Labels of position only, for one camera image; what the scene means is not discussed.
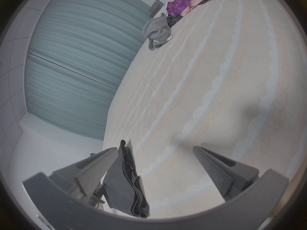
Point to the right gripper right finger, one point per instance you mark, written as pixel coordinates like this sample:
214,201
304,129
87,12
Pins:
225,174

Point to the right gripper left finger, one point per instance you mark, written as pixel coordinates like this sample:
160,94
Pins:
91,174

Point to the black T-shirt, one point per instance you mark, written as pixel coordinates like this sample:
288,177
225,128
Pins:
122,183

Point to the bed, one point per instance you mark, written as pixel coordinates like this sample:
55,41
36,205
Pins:
215,92

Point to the blue-green curtain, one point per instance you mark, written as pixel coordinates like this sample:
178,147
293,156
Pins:
72,68

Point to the grey garment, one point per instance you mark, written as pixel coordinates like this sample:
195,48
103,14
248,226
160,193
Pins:
156,29

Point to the black glossy garment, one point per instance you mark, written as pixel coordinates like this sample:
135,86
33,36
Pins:
174,20

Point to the purple satin garment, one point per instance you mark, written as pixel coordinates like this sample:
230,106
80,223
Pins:
178,5

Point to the grey bedside table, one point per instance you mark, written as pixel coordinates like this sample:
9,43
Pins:
154,9

